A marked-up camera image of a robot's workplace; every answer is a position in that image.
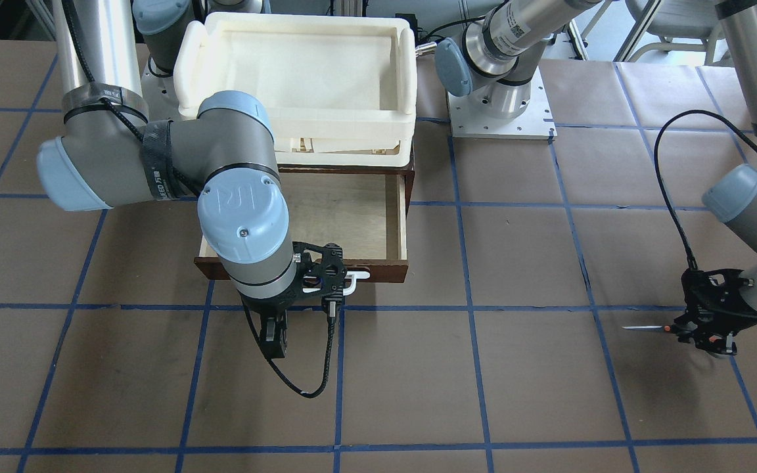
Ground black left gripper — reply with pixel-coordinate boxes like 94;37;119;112
671;269;757;355

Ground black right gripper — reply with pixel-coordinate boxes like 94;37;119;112
237;254;345;360

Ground orange grey scissors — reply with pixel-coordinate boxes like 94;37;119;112
622;323;738;359

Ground brown wooden drawer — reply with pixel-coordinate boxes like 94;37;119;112
195;168;412;284

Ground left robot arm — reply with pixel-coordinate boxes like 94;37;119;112
434;1;757;357

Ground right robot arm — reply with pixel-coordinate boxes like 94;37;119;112
36;1;346;359

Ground brown wooden cabinet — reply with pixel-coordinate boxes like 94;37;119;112
275;137;413;174

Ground white plastic tray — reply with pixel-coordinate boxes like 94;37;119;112
173;12;417;168

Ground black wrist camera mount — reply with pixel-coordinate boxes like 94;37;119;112
292;242;348;302

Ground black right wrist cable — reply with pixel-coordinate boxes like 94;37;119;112
241;299;340;399

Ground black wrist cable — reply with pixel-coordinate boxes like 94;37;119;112
241;299;340;399
653;110;757;277

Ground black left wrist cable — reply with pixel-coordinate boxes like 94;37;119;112
653;110;757;277

